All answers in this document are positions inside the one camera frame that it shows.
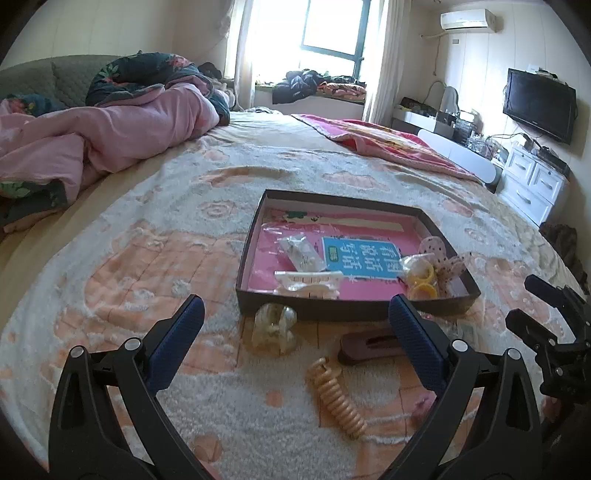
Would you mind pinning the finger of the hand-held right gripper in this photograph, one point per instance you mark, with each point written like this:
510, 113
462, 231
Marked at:
542, 286
521, 323

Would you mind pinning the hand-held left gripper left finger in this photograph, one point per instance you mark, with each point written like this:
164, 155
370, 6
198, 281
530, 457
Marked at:
178, 341

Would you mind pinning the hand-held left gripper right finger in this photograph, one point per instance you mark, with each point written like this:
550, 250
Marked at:
415, 341

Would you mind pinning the translucent claw hair clip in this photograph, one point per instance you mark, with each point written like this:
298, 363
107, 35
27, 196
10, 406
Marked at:
272, 327

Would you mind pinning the dark cardboard box tray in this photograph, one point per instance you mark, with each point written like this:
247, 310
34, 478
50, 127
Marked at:
323, 309

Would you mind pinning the dark patterned cloth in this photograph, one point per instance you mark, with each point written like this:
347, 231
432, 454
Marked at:
561, 249

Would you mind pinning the polka dot hair clip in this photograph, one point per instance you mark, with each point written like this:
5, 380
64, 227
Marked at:
450, 272
431, 247

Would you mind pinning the blue printed card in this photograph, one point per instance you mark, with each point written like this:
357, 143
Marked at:
360, 258

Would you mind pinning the white drawer dresser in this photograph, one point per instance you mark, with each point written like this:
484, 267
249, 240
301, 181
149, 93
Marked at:
531, 184

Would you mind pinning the pile of small wrapped toys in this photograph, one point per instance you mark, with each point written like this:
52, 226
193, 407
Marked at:
263, 272

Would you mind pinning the cream peach plush blanket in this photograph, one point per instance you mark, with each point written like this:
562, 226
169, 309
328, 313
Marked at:
184, 230

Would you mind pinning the white packaged hair clip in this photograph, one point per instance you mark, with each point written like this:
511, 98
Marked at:
304, 279

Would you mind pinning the black set-top box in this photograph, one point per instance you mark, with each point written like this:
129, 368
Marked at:
551, 159

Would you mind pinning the clear plastic bag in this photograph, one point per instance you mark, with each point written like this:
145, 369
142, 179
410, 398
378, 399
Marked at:
300, 254

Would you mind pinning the white desk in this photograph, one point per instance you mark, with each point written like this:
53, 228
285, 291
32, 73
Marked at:
461, 157

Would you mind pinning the black television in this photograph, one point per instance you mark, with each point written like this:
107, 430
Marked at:
538, 104

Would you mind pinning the pink red printed blanket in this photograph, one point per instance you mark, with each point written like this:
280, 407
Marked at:
392, 143

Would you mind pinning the white vanity mirror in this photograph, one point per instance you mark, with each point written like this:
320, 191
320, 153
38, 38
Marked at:
449, 99

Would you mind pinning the pink quilt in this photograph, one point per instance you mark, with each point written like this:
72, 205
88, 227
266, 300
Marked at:
115, 129

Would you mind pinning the white window seat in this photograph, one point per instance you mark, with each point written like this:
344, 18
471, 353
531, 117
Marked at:
323, 108

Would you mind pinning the floral bedding pile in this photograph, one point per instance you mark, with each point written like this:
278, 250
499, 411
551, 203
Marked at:
344, 88

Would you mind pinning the dark floral quilt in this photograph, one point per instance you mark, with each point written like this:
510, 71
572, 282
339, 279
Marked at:
138, 69

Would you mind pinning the white curtain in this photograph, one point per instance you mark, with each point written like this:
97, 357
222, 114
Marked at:
383, 60
240, 55

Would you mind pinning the white air conditioner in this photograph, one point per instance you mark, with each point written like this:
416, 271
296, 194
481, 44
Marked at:
467, 19

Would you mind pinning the dark jacket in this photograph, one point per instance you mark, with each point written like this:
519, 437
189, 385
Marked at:
295, 87

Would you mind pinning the green quilted sofa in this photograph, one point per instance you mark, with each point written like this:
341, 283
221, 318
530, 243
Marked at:
60, 78

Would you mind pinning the window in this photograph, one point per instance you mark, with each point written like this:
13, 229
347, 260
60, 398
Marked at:
332, 27

